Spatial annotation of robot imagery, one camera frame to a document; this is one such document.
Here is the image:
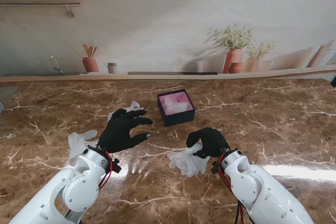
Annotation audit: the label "red and black right arm cables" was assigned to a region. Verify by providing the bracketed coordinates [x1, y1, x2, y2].
[212, 155, 253, 224]

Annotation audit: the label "red and black left arm cables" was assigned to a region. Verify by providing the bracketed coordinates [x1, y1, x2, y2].
[98, 150, 121, 190]

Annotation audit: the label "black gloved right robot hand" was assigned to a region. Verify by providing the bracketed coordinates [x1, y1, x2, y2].
[185, 127, 230, 158]

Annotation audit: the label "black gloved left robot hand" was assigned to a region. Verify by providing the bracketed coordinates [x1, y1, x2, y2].
[97, 108, 154, 154]

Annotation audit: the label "black box with pink inside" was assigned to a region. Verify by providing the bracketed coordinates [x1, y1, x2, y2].
[156, 89, 196, 127]

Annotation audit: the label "printed kitchen scene backdrop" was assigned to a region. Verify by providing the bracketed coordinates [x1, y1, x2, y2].
[0, 0, 336, 87]

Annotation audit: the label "red and black arm cables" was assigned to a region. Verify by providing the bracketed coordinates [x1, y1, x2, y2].
[98, 150, 121, 190]
[212, 155, 253, 224]

